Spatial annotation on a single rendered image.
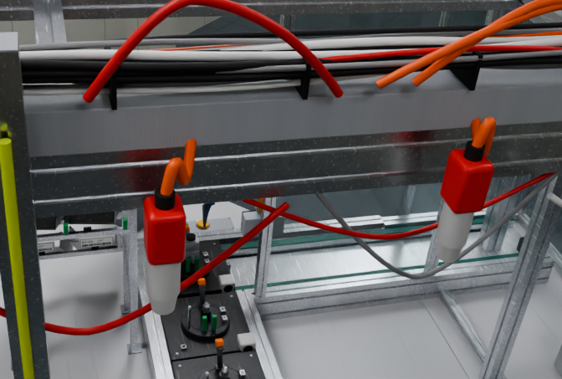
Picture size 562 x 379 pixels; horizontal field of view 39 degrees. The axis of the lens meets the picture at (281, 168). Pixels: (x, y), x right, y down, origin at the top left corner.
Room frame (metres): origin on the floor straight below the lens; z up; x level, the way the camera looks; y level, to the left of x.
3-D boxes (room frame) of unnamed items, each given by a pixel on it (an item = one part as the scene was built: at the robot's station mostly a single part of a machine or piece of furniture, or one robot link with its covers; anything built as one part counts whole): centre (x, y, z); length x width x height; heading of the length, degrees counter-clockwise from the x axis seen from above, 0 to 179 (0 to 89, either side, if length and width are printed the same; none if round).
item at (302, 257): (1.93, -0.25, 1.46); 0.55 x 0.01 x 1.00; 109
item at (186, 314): (1.67, 0.17, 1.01); 0.24 x 0.24 x 0.13; 19
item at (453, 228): (0.91, -0.24, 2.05); 0.13 x 0.08 x 0.22; 19
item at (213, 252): (1.92, 0.25, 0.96); 0.24 x 0.24 x 0.02; 19
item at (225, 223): (2.15, 0.24, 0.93); 0.21 x 0.07 x 0.06; 109
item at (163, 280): (0.79, 0.13, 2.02); 0.13 x 0.08 x 0.23; 19
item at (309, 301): (1.99, -0.04, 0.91); 0.84 x 0.28 x 0.10; 109
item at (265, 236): (1.84, 0.02, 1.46); 0.03 x 0.03 x 1.00; 19
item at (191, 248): (1.90, 0.25, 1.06); 0.08 x 0.04 x 0.07; 20
